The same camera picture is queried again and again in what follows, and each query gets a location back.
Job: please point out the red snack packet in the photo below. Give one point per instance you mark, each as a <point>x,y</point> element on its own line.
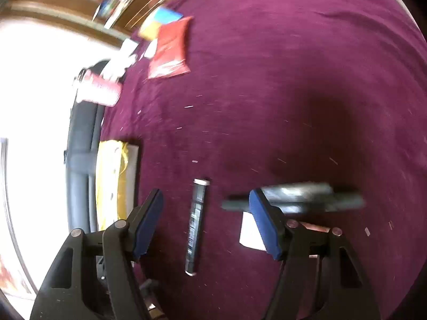
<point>170,48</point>

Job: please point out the black tube with white cap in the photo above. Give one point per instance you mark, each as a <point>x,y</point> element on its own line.
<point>196,226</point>

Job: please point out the white card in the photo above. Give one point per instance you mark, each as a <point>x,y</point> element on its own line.
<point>250,231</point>

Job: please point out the blue green box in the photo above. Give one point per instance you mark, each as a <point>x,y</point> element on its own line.
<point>106,6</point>

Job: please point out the dark blurred object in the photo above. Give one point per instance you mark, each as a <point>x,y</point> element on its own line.
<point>307,195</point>

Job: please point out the small white box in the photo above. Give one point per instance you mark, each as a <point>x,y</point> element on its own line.
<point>152,49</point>

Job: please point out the maroon blanket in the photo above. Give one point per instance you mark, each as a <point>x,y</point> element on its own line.
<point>283,90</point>

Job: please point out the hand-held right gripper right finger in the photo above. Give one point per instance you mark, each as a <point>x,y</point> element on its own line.
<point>267,226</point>

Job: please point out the pink ribbed cup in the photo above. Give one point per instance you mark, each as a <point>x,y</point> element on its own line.
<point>100,90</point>

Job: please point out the yellow and blue box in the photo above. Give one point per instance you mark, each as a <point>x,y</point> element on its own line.
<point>156,23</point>

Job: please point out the dark framed picture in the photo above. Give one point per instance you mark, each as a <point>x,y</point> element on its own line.
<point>10,240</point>

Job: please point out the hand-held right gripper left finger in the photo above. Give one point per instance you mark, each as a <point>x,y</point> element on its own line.
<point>146,226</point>

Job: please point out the yellow tissue box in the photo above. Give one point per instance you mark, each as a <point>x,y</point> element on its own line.
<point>111,180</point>

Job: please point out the wooden headboard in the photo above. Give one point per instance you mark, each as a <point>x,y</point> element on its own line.
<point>110,13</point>

